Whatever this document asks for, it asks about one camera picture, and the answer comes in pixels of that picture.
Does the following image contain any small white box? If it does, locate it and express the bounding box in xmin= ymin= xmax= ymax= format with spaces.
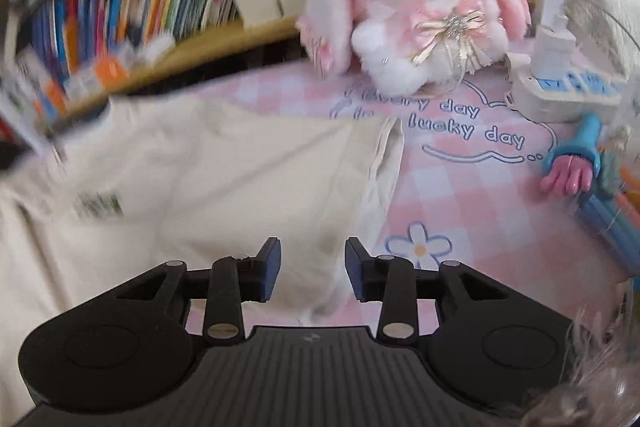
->
xmin=142 ymin=33 xmax=177 ymax=60

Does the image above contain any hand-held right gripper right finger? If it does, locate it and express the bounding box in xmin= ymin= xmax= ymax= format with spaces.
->
xmin=345 ymin=237 xmax=506 ymax=348

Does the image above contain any cream t-shirt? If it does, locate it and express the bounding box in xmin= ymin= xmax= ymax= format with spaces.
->
xmin=0 ymin=99 xmax=406 ymax=415

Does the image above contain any white power strip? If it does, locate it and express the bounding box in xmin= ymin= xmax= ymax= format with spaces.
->
xmin=505 ymin=24 xmax=626 ymax=122

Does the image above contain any pink checked table mat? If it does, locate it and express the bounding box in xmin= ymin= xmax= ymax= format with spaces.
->
xmin=180 ymin=49 xmax=640 ymax=338

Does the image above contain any fluffy grey fabric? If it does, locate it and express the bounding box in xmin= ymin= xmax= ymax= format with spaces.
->
xmin=515 ymin=297 xmax=640 ymax=427

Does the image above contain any wooden bookshelf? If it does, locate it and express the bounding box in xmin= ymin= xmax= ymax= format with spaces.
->
xmin=50 ymin=14 xmax=303 ymax=120

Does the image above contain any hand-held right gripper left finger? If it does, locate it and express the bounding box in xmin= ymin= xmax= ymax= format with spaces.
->
xmin=112 ymin=237 xmax=283 ymax=350

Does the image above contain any flat orange white box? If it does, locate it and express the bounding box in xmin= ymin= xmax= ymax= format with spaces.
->
xmin=65 ymin=49 xmax=138 ymax=108

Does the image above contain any pink hand toy blue handle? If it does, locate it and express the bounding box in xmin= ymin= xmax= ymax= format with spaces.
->
xmin=540 ymin=112 xmax=603 ymax=198

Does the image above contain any blue doll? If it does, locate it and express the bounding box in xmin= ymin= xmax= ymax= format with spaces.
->
xmin=575 ymin=124 xmax=640 ymax=278

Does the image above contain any tall orange white box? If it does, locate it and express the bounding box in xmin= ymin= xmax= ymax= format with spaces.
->
xmin=0 ymin=57 xmax=68 ymax=152

